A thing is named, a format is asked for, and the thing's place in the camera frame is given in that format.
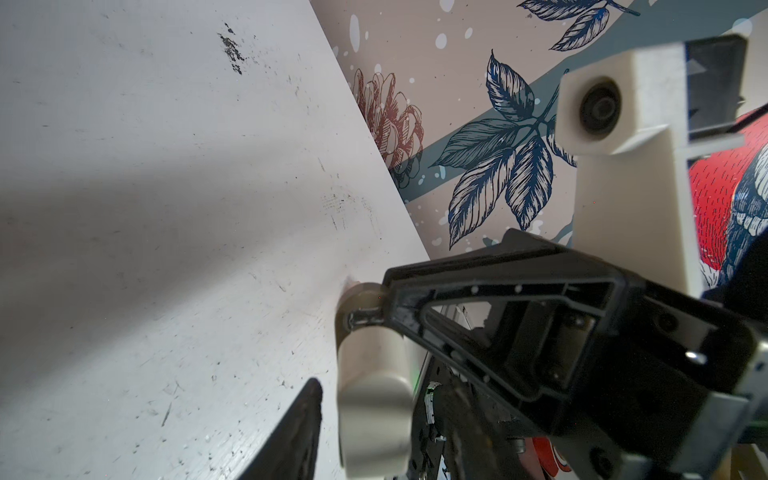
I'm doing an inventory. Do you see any white pink stapler body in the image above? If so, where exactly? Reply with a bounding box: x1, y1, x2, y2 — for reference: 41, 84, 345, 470
335, 280, 413, 479

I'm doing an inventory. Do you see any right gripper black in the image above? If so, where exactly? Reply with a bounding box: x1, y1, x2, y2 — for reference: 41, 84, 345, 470
344, 227, 768, 480

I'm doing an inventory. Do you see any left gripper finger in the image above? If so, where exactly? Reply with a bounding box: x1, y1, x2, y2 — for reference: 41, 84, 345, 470
239, 378, 323, 480

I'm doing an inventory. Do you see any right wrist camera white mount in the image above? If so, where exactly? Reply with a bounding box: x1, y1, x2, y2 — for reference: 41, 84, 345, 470
555, 35, 747, 297

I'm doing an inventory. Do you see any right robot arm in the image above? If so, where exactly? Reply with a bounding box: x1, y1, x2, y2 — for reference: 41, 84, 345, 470
336, 230, 767, 479

